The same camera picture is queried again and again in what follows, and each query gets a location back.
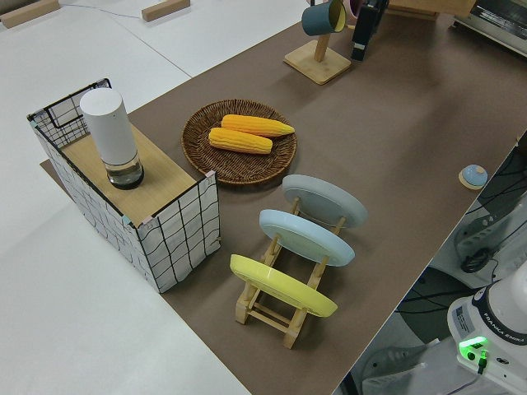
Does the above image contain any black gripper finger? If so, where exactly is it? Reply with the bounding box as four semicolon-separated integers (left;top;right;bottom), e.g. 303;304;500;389
350;12;380;62

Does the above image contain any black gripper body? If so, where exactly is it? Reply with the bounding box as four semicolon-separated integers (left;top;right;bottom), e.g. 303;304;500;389
361;0;390;20

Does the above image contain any wooden drawer cabinet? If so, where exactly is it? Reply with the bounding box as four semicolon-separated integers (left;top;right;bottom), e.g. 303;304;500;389
386;0;444;21

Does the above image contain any teal mug yellow inside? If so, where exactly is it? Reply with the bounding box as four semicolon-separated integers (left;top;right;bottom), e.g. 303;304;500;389
301;0;348;37

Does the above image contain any wooden mug tree stand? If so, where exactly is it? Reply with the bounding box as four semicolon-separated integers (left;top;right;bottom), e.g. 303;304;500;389
282;0;356;86

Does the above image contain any brown table mat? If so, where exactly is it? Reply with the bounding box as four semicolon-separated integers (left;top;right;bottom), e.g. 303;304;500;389
40;0;527;395

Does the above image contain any white toaster oven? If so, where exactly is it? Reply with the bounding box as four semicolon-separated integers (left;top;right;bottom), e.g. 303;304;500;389
449;0;527;61

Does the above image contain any yellow corn cob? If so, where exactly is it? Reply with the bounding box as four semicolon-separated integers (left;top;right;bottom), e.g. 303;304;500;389
221;114;296;138
208;127;274;156

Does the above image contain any grey plate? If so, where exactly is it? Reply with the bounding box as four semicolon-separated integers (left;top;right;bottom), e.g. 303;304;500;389
282;174;368;230

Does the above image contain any small blue dome bell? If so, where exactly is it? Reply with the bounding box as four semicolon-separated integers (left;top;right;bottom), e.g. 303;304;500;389
458;164;489;191

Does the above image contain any brown wicker basket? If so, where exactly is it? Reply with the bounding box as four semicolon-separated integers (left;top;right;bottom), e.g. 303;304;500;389
181;98;298;186

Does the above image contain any wooden block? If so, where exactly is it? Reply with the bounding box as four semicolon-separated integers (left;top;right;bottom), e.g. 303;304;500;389
141;0;191;22
0;0;58;29

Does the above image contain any light blue plate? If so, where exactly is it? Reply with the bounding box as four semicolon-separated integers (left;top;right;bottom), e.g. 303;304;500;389
258;208;357;268

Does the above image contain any white power strip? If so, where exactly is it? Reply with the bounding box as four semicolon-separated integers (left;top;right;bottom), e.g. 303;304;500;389
455;201;515;264

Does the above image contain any wooden board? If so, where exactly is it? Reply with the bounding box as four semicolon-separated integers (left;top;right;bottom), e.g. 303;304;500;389
61;123;197;219

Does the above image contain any yellow plate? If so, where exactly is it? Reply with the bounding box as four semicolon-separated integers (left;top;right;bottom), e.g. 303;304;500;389
229;253;339;318

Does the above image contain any white cylinder bottle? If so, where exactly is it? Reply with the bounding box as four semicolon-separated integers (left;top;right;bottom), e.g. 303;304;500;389
79;89;145;190

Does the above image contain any wooden dish rack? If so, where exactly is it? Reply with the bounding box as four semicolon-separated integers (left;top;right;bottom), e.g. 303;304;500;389
234;196;347;351

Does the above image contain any black coiled cable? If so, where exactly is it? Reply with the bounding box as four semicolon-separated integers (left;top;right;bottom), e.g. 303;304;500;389
459;249;491;275

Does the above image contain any black wire basket white lining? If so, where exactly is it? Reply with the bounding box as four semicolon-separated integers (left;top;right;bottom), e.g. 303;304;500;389
26;77;223;294

